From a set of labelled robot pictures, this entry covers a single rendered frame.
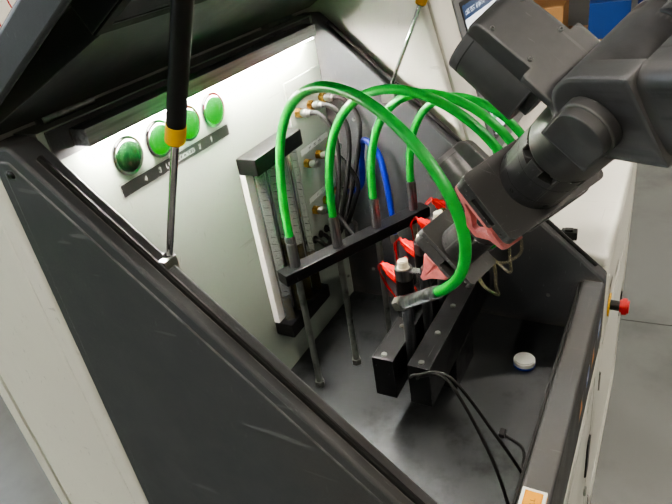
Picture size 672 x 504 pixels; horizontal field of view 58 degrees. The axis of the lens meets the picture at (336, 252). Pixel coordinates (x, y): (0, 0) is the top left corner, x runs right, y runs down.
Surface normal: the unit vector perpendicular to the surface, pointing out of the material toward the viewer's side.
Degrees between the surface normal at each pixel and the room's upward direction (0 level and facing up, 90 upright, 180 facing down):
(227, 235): 90
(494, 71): 85
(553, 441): 0
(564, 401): 0
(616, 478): 0
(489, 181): 46
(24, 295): 90
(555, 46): 51
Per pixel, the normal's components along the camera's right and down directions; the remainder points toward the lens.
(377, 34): -0.46, 0.50
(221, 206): 0.88, 0.12
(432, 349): -0.14, -0.86
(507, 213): 0.10, -0.27
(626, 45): -0.39, -0.50
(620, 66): -0.59, -0.67
